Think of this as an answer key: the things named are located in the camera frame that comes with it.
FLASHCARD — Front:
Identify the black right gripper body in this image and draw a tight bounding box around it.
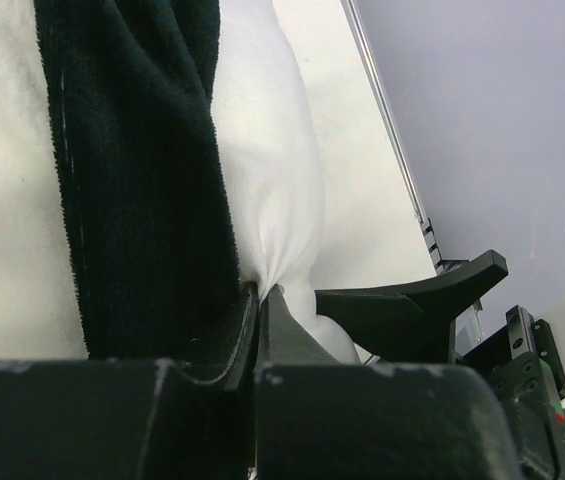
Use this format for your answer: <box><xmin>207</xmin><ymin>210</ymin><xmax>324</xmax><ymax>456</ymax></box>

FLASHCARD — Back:
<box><xmin>453</xmin><ymin>305</ymin><xmax>565</xmax><ymax>479</ymax></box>

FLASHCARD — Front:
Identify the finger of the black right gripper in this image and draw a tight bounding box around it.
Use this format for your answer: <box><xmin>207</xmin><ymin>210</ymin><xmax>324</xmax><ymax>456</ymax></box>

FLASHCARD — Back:
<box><xmin>316</xmin><ymin>250</ymin><xmax>508</xmax><ymax>363</ymax></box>

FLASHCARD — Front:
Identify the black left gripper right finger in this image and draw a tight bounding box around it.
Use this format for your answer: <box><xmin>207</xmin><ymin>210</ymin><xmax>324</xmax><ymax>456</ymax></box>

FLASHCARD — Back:
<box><xmin>254</xmin><ymin>289</ymin><xmax>521</xmax><ymax>479</ymax></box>

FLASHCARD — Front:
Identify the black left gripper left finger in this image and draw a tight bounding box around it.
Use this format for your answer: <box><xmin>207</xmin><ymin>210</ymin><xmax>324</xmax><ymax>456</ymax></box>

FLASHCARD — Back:
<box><xmin>0</xmin><ymin>285</ymin><xmax>259</xmax><ymax>479</ymax></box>

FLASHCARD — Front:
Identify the white pillow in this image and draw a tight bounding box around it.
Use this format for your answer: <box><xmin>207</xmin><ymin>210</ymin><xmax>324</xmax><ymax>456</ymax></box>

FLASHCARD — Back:
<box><xmin>211</xmin><ymin>1</ymin><xmax>360</xmax><ymax>364</ymax></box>

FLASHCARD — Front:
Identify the black white checkered pillowcase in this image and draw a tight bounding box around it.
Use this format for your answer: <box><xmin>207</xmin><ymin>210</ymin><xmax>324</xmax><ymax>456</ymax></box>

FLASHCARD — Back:
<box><xmin>0</xmin><ymin>0</ymin><xmax>243</xmax><ymax>364</ymax></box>

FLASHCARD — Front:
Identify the aluminium right frame rail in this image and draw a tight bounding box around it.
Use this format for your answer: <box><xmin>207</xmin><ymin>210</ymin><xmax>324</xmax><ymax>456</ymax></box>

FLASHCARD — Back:
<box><xmin>341</xmin><ymin>0</ymin><xmax>486</xmax><ymax>346</ymax></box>

